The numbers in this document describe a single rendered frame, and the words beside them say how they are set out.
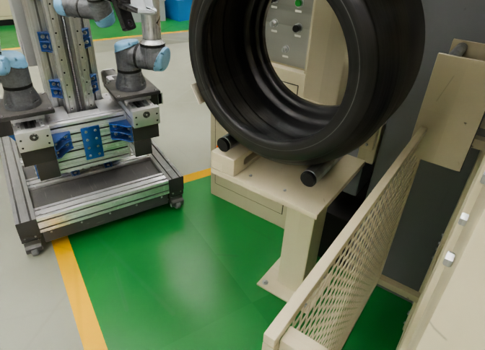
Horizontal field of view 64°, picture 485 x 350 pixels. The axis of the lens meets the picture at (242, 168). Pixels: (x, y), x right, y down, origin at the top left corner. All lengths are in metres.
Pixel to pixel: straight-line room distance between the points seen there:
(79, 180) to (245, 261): 1.02
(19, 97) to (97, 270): 0.86
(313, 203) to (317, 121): 0.28
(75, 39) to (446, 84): 1.55
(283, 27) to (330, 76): 0.57
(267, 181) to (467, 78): 0.58
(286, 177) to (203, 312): 0.85
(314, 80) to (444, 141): 0.45
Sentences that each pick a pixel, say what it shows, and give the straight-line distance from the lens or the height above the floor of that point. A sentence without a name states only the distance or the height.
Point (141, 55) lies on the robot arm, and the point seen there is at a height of 0.90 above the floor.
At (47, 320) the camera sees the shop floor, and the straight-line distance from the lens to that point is 1.94.
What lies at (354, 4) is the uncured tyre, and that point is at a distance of 0.83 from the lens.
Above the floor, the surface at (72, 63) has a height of 0.85.
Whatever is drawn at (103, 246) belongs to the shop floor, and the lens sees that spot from 2.17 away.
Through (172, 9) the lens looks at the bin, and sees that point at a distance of 6.86.
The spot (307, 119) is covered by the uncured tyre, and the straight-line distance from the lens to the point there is 1.25.
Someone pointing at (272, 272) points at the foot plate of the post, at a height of 0.01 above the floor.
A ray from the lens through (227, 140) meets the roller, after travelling 1.13.
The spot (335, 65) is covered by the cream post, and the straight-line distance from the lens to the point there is 1.29.
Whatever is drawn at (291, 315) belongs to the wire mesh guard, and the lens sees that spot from 0.58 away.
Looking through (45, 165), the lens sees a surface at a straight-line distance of 1.97.
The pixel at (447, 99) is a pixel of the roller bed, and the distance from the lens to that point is 1.15.
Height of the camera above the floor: 1.46
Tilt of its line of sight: 33 degrees down
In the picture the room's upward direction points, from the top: 3 degrees clockwise
